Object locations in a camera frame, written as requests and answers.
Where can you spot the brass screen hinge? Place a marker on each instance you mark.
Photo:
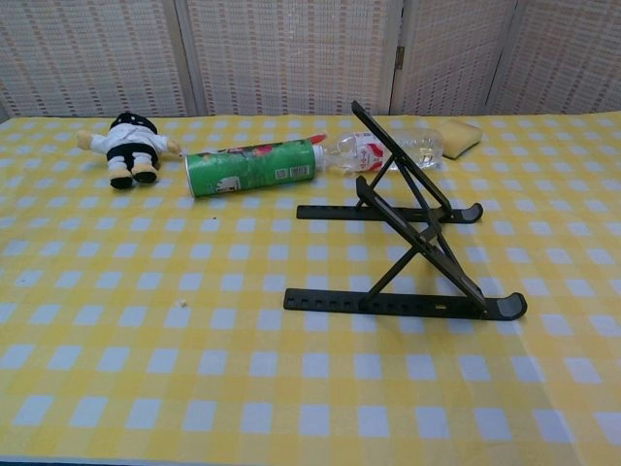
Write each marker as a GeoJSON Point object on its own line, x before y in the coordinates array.
{"type": "Point", "coordinates": [401, 56]}

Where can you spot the yellow sponge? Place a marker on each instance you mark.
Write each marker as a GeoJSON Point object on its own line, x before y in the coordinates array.
{"type": "Point", "coordinates": [458, 136]}

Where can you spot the plush doll white shirt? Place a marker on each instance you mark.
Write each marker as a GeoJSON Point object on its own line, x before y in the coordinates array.
{"type": "Point", "coordinates": [128, 141]}

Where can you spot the black folding stand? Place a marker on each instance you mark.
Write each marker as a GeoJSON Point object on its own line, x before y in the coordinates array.
{"type": "Point", "coordinates": [388, 310]}

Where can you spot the green chip can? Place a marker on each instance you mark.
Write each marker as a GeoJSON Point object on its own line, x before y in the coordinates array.
{"type": "Point", "coordinates": [242, 167]}

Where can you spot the clear plastic water bottle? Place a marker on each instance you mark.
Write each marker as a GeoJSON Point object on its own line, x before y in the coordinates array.
{"type": "Point", "coordinates": [349, 150]}

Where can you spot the yellow checkered tablecloth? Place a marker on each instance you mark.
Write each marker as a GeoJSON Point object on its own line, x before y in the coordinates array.
{"type": "Point", "coordinates": [145, 364]}

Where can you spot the woven folding screen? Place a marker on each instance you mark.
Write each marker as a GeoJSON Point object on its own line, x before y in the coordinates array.
{"type": "Point", "coordinates": [291, 48]}

